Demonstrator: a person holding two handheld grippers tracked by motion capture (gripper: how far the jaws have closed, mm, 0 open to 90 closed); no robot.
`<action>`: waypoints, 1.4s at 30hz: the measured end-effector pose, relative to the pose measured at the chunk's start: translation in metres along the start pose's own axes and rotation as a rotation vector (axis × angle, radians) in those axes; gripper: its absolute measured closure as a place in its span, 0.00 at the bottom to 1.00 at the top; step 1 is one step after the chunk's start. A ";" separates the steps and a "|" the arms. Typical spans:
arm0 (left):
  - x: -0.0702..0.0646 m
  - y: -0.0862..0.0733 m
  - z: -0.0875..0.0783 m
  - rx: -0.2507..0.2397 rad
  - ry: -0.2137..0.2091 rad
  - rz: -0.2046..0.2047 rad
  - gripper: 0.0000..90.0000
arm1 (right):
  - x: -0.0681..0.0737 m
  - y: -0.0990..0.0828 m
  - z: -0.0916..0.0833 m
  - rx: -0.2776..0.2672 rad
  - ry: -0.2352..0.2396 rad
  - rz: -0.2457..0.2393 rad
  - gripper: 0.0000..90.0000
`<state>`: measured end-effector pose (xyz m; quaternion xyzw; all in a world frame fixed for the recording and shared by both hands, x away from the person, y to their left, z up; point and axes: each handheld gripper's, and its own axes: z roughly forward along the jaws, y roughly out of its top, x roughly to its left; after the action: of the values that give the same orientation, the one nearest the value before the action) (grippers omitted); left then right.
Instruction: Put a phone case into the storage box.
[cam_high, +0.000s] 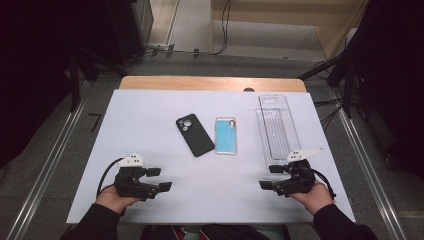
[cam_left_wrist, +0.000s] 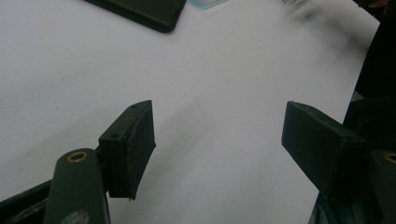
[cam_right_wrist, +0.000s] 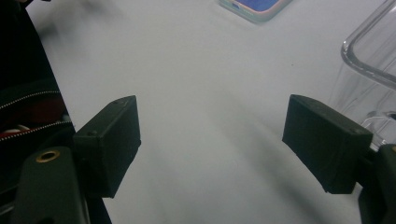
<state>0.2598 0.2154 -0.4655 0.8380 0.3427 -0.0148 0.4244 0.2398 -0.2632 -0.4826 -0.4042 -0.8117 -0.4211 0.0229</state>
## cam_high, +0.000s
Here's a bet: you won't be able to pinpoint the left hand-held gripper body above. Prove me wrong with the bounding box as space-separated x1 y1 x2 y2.
113 152 162 202

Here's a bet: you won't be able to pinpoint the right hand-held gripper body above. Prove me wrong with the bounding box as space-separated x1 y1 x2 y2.
273 147 325 198

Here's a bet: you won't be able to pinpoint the clear plastic rack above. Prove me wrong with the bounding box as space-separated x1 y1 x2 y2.
255 94 303 169

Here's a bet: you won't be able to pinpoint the black phone case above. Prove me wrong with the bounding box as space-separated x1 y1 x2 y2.
175 113 216 158

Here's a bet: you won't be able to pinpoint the blue phone case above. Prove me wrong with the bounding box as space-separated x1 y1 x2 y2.
214 116 238 156

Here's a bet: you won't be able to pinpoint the person's left hand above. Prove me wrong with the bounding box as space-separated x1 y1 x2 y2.
95 184 141 214

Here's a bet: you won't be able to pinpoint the person's right hand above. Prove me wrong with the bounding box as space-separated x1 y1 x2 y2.
289 179 334 215

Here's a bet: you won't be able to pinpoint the white board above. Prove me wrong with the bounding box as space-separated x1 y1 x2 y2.
65 89 356 225

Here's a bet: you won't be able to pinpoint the person's legs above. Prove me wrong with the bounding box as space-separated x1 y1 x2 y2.
139 224 291 240

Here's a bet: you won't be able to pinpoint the black stand legs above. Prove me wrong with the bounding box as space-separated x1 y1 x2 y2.
68 49 128 113
298 53 355 118

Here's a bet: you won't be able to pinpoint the wooden table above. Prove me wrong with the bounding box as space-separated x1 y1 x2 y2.
118 75 308 93

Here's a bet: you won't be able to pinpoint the black curtain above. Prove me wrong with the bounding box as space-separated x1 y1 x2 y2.
0 0 148 169
326 0 424 179

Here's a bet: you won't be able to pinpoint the wooden shelf unit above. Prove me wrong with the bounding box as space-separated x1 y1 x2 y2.
209 0 369 59

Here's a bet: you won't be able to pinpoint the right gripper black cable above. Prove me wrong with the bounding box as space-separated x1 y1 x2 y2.
311 168 337 200

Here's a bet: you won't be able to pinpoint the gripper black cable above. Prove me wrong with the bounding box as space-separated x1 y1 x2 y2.
96 157 125 198
311 168 337 200

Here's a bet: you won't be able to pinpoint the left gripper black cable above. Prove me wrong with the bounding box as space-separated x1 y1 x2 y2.
96 157 125 198

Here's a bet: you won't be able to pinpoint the metal floor rail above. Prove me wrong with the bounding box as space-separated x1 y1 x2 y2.
333 89 409 240
6 79 92 240

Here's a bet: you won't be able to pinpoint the black floor cables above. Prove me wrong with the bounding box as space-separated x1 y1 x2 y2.
313 98 344 132

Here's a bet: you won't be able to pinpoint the hanging black cables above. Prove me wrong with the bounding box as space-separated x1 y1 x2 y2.
213 0 233 56

